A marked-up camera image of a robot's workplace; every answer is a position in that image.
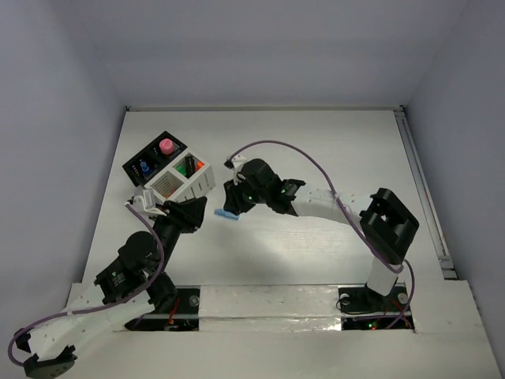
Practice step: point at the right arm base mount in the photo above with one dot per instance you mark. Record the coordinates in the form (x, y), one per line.
(364, 310)

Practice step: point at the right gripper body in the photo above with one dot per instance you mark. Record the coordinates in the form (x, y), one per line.
(242, 196)

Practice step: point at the black slotted organizer box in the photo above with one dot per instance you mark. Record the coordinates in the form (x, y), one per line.
(153, 157)

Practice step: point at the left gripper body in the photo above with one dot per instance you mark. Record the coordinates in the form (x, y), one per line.
(181, 218)

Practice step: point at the orange-capped black highlighter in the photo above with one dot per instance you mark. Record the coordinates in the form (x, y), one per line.
(199, 163)

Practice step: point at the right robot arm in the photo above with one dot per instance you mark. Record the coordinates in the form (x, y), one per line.
(387, 225)

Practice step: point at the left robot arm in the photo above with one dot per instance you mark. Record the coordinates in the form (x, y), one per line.
(132, 292)

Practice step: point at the pink-capped clear pencil tube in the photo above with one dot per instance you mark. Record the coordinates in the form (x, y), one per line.
(166, 147)

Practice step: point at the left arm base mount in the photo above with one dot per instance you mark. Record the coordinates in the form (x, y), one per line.
(183, 316)

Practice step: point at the aluminium side rail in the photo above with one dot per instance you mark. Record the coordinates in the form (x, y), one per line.
(432, 220)

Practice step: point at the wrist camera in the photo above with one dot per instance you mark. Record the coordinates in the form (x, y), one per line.
(235, 164)
(143, 202)

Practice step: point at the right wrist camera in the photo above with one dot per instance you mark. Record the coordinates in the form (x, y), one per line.
(235, 164)

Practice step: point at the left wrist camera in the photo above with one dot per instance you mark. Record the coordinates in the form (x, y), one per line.
(143, 202)

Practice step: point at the white slotted organizer box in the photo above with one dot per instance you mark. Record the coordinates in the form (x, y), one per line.
(200, 184)

